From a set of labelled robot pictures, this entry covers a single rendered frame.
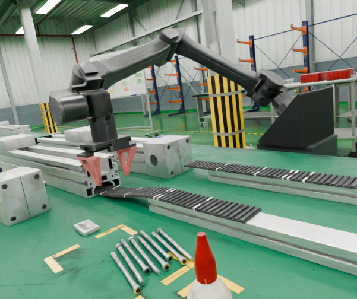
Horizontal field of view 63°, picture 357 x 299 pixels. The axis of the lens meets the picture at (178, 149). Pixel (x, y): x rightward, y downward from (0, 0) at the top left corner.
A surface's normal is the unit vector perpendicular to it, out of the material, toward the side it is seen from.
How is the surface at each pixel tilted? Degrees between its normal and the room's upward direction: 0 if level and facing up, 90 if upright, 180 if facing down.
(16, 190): 90
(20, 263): 0
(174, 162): 90
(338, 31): 90
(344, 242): 0
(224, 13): 90
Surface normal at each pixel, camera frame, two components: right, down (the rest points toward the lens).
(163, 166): -0.69, 0.24
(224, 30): 0.65, 0.07
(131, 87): -0.48, 0.25
